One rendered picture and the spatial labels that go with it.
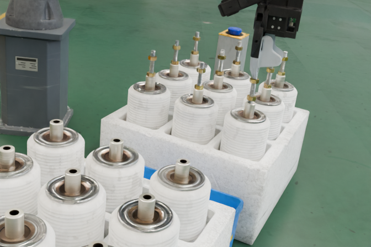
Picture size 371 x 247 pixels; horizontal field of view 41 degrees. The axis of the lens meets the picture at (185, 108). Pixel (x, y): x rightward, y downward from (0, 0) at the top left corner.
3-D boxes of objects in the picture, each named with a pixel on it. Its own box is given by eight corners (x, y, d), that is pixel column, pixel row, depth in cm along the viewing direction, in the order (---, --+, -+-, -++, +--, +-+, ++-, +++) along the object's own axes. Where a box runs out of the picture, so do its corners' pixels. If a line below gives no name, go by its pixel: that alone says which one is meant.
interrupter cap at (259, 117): (247, 107, 108) (247, 104, 108) (273, 120, 103) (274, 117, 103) (222, 113, 103) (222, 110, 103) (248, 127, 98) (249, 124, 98)
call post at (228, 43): (204, 132, 152) (218, 34, 141) (213, 124, 158) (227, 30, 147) (225, 138, 150) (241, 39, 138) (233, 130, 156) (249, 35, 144)
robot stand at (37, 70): (-8, 133, 137) (-12, 27, 125) (13, 107, 154) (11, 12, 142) (59, 139, 137) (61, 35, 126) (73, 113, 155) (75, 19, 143)
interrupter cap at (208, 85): (195, 86, 117) (195, 83, 117) (215, 80, 122) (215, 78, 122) (219, 96, 112) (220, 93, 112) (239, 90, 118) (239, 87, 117)
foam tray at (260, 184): (96, 187, 117) (100, 118, 110) (171, 131, 150) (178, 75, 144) (252, 246, 103) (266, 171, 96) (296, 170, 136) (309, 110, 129)
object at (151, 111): (115, 154, 119) (120, 84, 112) (148, 146, 125) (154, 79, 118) (138, 172, 112) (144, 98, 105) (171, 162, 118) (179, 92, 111)
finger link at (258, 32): (256, 60, 93) (265, 14, 90) (249, 58, 94) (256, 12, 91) (260, 54, 98) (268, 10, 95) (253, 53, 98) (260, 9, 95)
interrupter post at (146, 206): (133, 219, 66) (134, 198, 65) (141, 210, 68) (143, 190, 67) (148, 225, 65) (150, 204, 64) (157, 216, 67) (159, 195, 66)
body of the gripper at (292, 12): (294, 43, 91) (307, -24, 87) (248, 35, 93) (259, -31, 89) (297, 34, 98) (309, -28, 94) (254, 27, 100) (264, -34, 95)
